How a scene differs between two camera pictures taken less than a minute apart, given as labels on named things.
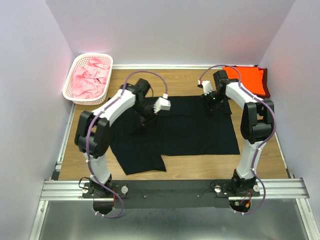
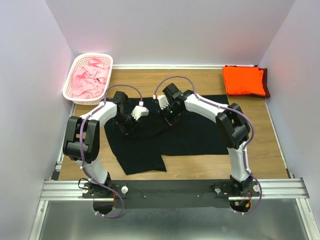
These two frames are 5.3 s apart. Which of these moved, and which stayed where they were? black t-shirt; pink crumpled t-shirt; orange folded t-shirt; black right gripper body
Moved: black right gripper body
Stayed: orange folded t-shirt; black t-shirt; pink crumpled t-shirt
